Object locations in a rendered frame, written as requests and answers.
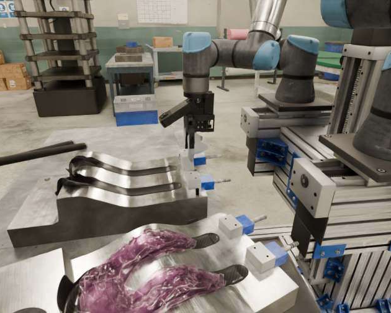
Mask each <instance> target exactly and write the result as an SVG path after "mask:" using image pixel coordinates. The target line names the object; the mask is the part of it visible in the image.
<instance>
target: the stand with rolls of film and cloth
mask: <svg viewBox="0 0 391 313"><path fill-rule="evenodd" d="M282 30H283V28H280V32H281V38H282ZM248 31H249V29H229V30H228V31H227V29H224V32H223V38H224V39H227V38H228V39H229V40H233V39H246V38H247V35H248ZM268 72H274V79H273V82H270V81H268V82H267V83H269V84H277V83H276V78H277V70H271V71H263V70H260V73H268ZM225 73H226V75H242V74H251V73H256V71H255V70H247V69H241V68H226V69H225V67H222V86H217V88H219V89H222V90H224V91H226V92H228V91H229V89H226V88H224V85H225Z"/></svg>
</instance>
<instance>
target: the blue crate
mask: <svg viewBox="0 0 391 313"><path fill-rule="evenodd" d="M115 118H116V124H117V127H121V126H131V125H150V124H158V110H153V111H132V112H115Z"/></svg>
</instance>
